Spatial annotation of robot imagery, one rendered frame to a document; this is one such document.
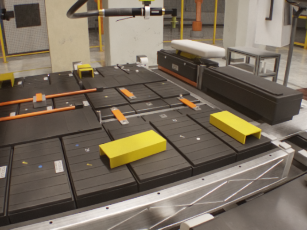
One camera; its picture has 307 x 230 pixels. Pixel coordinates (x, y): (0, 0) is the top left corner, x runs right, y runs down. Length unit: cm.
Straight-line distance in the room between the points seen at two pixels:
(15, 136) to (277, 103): 83
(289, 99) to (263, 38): 270
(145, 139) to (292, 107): 54
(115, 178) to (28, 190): 20
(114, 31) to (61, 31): 104
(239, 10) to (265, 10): 335
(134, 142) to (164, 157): 8
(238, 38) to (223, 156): 634
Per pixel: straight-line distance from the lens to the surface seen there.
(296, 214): 76
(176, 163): 63
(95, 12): 146
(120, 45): 535
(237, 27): 688
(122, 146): 64
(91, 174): 61
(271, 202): 77
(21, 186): 62
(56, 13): 516
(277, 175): 80
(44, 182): 62
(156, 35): 561
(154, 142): 65
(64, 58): 524
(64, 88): 123
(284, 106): 92
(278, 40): 354
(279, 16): 353
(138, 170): 61
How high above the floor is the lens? 136
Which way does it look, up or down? 24 degrees down
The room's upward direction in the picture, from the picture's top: straight up
